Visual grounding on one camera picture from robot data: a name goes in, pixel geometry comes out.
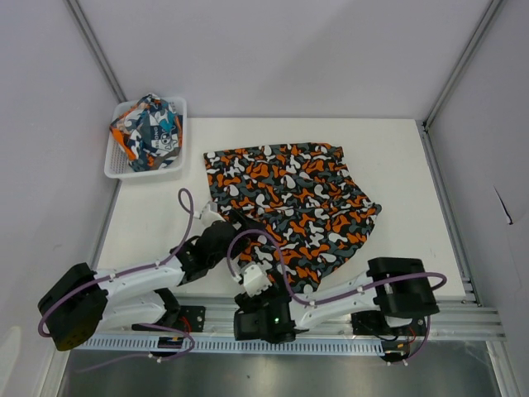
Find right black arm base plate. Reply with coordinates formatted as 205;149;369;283
350;310;427;341

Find blue orange patterned shorts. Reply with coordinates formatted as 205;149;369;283
109;93;183;172

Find aluminium frame post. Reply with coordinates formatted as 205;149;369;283
422;0;508;132
64;0;126;103

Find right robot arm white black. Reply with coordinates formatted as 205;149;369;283
233;257;447;344

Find white slotted cable duct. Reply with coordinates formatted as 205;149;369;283
78;334;384;356

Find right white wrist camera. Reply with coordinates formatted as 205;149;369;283
241;263;272;297

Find white plastic basket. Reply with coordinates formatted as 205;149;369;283
104;97;188;180

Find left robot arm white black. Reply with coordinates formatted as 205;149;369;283
37;207;265;352

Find left aluminium frame post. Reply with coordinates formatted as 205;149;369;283
64;0;126;103

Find orange black camo shorts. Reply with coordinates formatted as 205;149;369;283
203;142;382;294

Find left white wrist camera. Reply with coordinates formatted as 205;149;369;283
193;201;225;227

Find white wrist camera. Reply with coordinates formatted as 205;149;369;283
193;201;225;227
241;263;272;297

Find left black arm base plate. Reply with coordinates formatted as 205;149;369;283
131;302;206;333

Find right aluminium frame post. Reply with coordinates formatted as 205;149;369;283
422;0;508;132

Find aluminium mounting rail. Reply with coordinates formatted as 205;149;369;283
82;292;506;342

